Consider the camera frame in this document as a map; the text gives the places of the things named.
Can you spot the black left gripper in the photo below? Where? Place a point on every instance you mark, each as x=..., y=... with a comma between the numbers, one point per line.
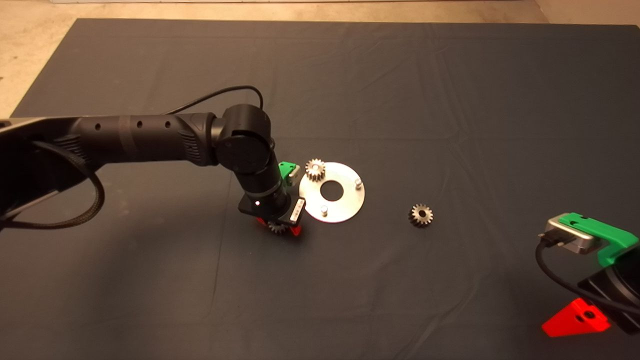
x=275, y=210

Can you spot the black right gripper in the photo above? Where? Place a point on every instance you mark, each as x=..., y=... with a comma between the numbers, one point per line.
x=622, y=295

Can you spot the steel planetary gear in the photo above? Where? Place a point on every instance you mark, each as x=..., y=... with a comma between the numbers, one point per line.
x=277, y=229
x=320, y=175
x=416, y=220

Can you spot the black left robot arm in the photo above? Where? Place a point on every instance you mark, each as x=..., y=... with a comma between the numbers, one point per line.
x=150, y=137

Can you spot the round metal carrier plate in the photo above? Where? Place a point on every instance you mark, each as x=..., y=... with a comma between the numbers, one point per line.
x=345, y=205

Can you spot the dark grey table cloth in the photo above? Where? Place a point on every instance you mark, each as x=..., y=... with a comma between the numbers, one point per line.
x=450, y=100

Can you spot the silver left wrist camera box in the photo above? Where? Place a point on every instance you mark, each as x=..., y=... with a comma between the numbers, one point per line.
x=295, y=173

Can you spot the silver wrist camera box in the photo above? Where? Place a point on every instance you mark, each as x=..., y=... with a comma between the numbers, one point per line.
x=574, y=239
x=295, y=173

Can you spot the green left camera mount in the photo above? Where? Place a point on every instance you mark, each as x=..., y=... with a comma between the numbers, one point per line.
x=286, y=170

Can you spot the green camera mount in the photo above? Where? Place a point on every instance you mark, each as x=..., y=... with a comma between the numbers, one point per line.
x=286, y=170
x=615, y=245

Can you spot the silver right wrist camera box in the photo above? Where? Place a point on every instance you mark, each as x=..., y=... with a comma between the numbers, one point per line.
x=574, y=239

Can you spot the green right camera mount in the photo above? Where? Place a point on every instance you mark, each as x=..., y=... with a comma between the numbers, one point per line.
x=615, y=245

